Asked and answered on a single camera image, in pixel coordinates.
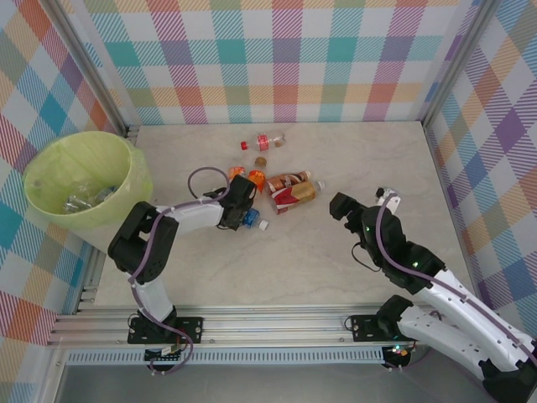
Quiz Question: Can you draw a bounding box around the clear bottle white cap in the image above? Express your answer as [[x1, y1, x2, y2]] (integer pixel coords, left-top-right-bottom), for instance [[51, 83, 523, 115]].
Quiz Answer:
[[62, 191, 96, 212]]

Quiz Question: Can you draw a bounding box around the bin with green liner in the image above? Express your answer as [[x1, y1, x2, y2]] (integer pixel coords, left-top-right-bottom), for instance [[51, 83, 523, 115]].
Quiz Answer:
[[21, 130, 154, 253]]

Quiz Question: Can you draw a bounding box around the orange NFC label bottle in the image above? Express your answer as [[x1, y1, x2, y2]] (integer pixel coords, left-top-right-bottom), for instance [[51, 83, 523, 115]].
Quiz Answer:
[[247, 168, 268, 194]]

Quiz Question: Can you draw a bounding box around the brown coffee bottle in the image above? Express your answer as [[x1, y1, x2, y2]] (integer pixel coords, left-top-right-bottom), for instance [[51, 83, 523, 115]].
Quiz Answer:
[[265, 169, 314, 192]]

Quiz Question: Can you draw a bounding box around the red and gold label bottle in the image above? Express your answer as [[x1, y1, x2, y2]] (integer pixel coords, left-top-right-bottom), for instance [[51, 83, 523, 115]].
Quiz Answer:
[[268, 180, 327, 216]]

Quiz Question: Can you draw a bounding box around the clear bottle red cap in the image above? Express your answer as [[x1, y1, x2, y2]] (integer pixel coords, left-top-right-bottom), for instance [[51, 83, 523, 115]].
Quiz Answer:
[[240, 132, 287, 152]]

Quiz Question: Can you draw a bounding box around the small electronics board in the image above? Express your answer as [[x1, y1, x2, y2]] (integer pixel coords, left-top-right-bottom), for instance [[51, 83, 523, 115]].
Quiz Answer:
[[385, 343, 415, 360], [144, 346, 185, 363]]

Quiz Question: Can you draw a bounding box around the grey metal panel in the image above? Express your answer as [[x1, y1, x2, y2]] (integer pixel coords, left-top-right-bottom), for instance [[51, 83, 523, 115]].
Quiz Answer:
[[54, 364, 487, 403]]

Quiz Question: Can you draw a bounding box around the purple cable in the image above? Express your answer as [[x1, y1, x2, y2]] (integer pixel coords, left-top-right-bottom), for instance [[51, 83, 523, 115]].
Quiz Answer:
[[375, 191, 537, 390], [128, 166, 232, 377]]

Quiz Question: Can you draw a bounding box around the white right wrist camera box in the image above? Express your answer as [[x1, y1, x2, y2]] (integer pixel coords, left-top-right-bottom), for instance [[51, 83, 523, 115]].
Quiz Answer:
[[374, 186, 400, 211]]

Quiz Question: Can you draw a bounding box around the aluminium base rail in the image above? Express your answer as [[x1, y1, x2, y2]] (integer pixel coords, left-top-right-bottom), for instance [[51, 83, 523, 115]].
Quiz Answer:
[[45, 302, 511, 349]]

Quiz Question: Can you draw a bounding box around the slotted cable duct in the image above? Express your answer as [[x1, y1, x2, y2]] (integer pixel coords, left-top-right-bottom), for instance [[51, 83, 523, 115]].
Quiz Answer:
[[65, 350, 386, 366]]

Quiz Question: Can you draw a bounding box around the aluminium frame post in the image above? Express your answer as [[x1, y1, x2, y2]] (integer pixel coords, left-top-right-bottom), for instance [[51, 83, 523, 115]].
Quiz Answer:
[[421, 0, 503, 127], [49, 0, 132, 142]]

